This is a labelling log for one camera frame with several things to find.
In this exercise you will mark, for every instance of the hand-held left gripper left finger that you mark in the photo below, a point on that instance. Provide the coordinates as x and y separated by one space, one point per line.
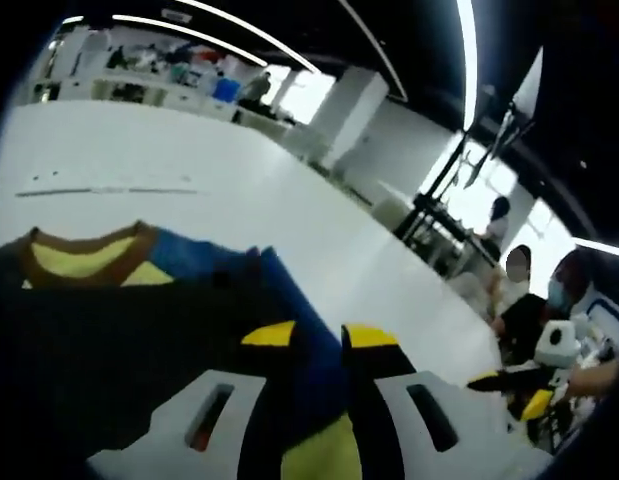
189 425

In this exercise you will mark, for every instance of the white lab counter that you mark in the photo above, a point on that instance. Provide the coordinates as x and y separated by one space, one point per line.
154 92

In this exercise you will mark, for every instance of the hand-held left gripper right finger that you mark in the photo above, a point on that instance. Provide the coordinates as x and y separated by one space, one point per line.
404 430

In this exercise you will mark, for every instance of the blue yellow grey garment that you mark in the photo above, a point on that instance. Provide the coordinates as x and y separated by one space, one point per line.
114 330

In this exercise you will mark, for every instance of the blue storage box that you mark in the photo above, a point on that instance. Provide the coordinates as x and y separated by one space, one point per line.
226 90

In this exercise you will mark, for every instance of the ceiling light strip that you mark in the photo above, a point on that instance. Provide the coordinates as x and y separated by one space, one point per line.
469 60
189 36
249 32

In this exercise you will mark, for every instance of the hanging monitor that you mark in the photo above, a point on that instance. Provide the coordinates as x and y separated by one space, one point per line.
524 95

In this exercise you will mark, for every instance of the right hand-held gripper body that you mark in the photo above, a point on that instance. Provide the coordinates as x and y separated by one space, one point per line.
559 345

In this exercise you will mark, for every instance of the black metal rack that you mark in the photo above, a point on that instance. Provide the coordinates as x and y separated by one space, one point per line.
429 220

